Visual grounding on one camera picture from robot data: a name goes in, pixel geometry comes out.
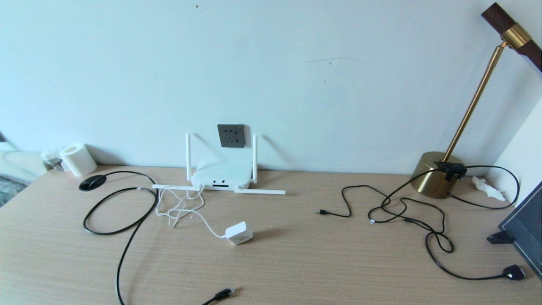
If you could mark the white wifi router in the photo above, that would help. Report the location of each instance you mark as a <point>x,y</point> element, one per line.
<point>220,173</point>

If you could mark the brass desk lamp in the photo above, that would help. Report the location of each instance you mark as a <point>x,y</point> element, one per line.
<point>434,178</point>

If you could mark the black round desk grommet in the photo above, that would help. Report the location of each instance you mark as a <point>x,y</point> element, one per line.
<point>92,182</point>

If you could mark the white toilet paper roll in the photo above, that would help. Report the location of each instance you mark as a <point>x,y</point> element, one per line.
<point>78,160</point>

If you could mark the crumpled white tissue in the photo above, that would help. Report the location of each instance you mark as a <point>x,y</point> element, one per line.
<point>487,188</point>

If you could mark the small clear plastic container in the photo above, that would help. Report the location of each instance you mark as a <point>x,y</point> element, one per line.
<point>51,159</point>

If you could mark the white bedding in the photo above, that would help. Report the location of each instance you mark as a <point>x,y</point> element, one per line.
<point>21,165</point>

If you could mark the dark framed panel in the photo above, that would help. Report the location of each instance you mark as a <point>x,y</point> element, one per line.
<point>527,224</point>

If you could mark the grey wall socket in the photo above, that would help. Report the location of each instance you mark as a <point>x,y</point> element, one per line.
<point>230,135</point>

